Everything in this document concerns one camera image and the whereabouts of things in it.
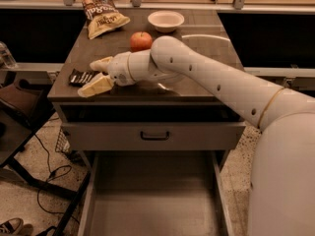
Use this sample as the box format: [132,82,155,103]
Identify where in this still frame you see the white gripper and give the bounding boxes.
[78,52,135,97]

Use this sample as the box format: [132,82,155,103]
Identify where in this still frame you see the dark rxbar chocolate bar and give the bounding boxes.
[69,69,97,87]

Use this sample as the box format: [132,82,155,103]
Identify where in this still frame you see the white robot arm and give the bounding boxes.
[78,35,315,236]

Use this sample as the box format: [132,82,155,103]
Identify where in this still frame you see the grey drawer cabinet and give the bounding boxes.
[47,8,258,152]

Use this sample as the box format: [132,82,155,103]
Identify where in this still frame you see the open middle drawer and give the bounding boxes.
[78,151,235,236]

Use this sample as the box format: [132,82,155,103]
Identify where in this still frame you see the red apple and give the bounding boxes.
[130,31,153,52]

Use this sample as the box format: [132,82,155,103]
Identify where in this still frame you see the brown chip bag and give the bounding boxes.
[81,0,130,39]

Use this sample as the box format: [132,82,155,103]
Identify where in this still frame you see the white paper bowl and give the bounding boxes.
[148,11,184,33]

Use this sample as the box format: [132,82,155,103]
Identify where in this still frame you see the dark side table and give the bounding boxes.
[0,79,76,200]

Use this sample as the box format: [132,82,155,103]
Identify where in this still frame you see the clear plastic bottle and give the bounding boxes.
[0,41,18,69]

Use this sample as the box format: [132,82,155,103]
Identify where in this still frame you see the sneaker shoe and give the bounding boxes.
[0,217,24,235]

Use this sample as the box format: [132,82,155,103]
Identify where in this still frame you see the closed top drawer black handle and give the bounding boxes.
[62,122,245,151]

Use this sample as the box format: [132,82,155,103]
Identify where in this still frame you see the wire mesh basket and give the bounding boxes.
[55,130,71,153]

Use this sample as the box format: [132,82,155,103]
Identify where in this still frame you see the black floor cable left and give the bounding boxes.
[33,133,81,225]

